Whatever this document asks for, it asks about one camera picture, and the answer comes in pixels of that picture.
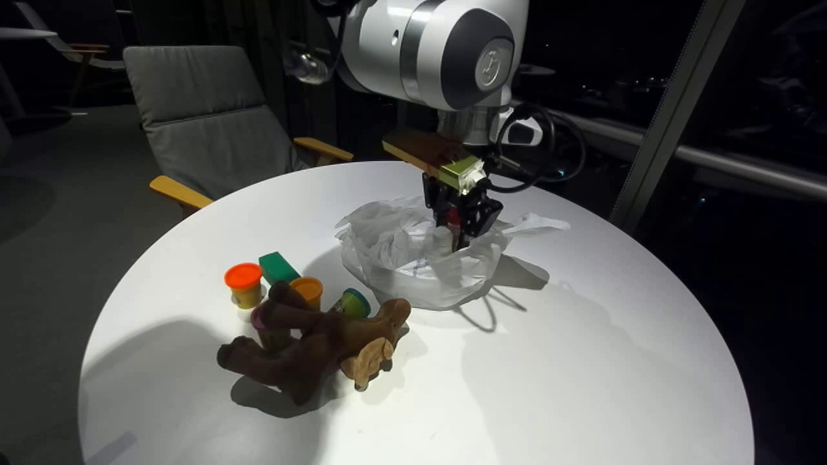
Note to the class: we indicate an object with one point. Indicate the grey chair wooden armrests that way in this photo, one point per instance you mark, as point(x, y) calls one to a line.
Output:
point(197, 120)

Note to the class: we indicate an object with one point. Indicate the brown reindeer plush toy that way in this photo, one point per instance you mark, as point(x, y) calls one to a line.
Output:
point(318, 349)

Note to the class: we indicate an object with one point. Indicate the white plastic bag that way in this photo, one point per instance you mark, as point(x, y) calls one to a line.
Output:
point(403, 266)

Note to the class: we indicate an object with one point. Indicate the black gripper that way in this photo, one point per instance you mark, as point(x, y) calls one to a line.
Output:
point(466, 208)

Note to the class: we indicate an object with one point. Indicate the green block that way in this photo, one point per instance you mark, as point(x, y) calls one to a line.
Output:
point(278, 265)

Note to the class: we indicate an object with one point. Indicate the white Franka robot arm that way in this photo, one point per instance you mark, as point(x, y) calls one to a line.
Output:
point(429, 48)

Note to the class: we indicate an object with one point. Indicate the teal lid dough container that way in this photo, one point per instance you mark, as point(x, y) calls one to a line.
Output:
point(352, 301)

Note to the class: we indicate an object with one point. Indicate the metal window railing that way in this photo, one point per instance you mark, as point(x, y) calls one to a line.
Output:
point(681, 112)

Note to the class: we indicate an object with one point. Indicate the wrist camera on wooden plate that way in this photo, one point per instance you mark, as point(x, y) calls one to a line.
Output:
point(440, 160)

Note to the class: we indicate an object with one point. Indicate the red-orange lid dough container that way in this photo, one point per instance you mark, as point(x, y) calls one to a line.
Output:
point(243, 281)

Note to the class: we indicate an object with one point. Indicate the yellow-orange lid dough container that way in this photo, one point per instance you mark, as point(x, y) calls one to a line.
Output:
point(307, 289)

